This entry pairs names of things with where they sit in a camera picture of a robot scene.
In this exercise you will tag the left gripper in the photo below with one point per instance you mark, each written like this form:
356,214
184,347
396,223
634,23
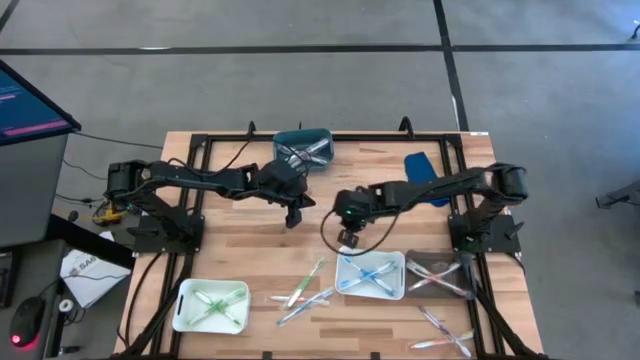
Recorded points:
295,195

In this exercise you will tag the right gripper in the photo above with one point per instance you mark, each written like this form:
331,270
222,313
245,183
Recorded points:
351,222

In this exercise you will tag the blue toothbrush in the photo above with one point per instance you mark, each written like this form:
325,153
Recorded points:
367,276
382,270
305,307
385,288
352,266
350,284

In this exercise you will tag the purple toothbrush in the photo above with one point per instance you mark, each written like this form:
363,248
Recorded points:
312,150
445,331
320,146
320,159
287,150

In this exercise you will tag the green toothbrush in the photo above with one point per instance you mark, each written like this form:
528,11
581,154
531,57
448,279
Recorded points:
220,306
305,282
227,316
202,298
235,298

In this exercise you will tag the orange toothbrush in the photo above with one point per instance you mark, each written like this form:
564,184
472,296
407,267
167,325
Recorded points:
450,270
437,280
425,271
435,343
280,299

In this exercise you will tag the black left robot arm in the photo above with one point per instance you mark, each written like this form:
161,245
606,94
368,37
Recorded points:
190,177

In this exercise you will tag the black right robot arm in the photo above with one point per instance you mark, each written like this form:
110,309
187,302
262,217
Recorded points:
440,186

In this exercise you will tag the white plastic bin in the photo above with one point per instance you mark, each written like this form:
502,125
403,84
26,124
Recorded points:
370,254
200,327

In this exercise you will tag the teal plastic bin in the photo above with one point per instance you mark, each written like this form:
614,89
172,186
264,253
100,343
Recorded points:
280,135

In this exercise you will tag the smoky transparent plastic bin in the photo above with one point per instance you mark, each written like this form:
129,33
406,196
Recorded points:
415,295

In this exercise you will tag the blue cloth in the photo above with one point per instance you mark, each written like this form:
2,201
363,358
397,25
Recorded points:
420,170

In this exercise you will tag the yellow tool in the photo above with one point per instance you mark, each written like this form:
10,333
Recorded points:
110,216

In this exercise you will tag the white paper sheet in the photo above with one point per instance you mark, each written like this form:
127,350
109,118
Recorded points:
90,277

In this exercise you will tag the white tape roll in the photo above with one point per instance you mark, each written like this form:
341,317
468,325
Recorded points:
66,305

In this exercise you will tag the grey monitor cabinet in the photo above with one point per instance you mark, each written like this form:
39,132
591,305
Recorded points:
30,190

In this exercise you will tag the grey stand foot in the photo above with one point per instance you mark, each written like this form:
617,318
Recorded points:
620,196

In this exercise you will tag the monitor with blue screen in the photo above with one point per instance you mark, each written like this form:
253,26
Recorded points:
30,110

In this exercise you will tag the black glowing computer mouse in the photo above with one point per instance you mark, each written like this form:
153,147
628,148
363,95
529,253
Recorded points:
25,320

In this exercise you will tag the black keyboard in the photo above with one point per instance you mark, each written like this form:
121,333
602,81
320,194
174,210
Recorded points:
6,280

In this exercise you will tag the black aluminium table frame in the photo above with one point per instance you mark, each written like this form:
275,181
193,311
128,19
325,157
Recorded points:
380,137

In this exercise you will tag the black frame clip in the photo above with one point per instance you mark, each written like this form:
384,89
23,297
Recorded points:
267,356
375,356

